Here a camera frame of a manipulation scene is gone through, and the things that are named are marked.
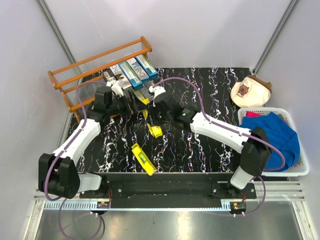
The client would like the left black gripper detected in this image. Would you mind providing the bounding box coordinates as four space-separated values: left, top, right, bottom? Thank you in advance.
107 90 147 119

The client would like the yellow toothpaste box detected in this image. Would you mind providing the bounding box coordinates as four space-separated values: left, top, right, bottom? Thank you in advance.
142 110 163 138
133 90 149 105
131 143 157 176

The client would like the blue toothpaste box with label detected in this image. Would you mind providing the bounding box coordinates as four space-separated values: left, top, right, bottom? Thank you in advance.
119 61 143 90

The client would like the silver black toothpaste box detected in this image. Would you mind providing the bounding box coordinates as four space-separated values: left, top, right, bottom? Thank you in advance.
110 64 133 90

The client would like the silver toothpaste box angled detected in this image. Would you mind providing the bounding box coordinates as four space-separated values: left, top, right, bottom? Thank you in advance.
144 81 162 95

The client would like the blue toothpaste box plain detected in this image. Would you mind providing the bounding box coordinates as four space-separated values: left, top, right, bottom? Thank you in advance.
127 57 150 83

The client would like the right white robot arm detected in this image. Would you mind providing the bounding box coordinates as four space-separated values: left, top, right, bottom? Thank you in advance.
147 86 272 199

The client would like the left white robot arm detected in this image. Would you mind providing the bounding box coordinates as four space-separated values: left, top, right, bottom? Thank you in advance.
38 83 147 201

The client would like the orange wooden shelf rack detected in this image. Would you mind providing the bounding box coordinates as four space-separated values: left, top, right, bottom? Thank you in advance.
48 36 153 122

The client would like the pink cloth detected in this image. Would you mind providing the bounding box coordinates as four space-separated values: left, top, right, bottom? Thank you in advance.
245 111 261 118

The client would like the blue cloth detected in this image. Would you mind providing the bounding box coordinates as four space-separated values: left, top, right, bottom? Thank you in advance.
240 112 301 172

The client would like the white plastic basket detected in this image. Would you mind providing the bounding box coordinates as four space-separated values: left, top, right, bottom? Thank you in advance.
237 107 309 177

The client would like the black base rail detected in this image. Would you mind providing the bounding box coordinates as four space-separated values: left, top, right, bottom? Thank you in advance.
80 172 257 211

